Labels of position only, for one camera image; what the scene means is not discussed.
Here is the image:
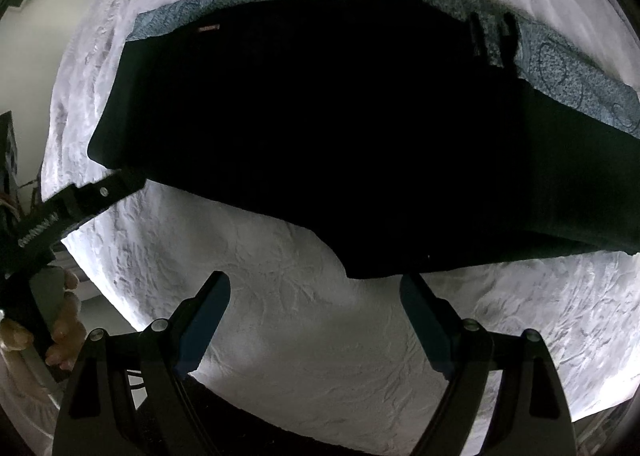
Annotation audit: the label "person's left hand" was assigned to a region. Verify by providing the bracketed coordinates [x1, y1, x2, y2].
[0, 267, 87, 372]

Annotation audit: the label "light grey plush blanket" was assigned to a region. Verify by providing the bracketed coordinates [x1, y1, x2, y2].
[42, 0, 639, 455]

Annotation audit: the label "black pants with patterned lining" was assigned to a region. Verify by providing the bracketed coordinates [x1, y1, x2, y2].
[88, 0, 639, 280]

